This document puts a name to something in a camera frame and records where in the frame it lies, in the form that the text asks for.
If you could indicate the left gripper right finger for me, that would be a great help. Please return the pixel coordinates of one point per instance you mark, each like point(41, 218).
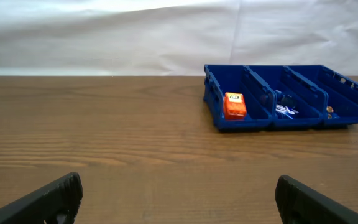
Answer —
point(309, 208)

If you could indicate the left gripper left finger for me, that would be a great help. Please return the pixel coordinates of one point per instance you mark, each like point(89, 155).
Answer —
point(42, 205)

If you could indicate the gold candy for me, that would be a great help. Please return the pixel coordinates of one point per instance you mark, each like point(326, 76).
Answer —
point(329, 109)
point(330, 116)

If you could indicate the blue candy pack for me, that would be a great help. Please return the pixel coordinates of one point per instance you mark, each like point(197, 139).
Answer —
point(286, 111)
point(287, 100)

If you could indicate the orange candy box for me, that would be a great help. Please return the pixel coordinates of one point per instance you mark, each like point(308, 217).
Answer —
point(235, 110)

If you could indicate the blue tray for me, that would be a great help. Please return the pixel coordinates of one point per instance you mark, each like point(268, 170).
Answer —
point(353, 99)

